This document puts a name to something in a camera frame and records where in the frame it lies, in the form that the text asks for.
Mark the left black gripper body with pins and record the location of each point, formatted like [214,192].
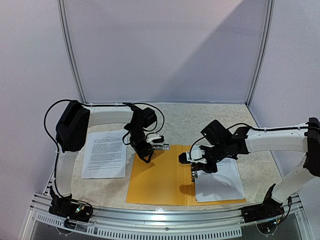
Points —
[136,142]

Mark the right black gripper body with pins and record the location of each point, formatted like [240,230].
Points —
[206,166]

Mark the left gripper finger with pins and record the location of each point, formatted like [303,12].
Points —
[148,158]
[141,157]

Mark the chrome folder spring clip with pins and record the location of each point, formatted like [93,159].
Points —
[194,172]

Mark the orange file folder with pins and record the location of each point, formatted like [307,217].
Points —
[165,181]

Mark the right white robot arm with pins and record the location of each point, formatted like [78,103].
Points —
[246,139]

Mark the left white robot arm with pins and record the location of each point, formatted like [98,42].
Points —
[71,132]

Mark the chrome side folder clip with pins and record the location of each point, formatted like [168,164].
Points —
[161,147]

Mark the stack of printed papers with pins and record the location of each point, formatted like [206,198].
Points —
[105,155]

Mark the aluminium front rail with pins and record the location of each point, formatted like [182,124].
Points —
[128,224]

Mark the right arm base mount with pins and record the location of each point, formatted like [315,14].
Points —
[269,208]

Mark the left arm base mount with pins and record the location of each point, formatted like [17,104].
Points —
[69,208]

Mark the left aluminium frame post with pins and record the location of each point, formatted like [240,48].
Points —
[61,4]

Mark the aluminium frame post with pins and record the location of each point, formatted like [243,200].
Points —
[61,4]
[262,51]

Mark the right aluminium frame post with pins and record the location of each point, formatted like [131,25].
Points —
[262,51]

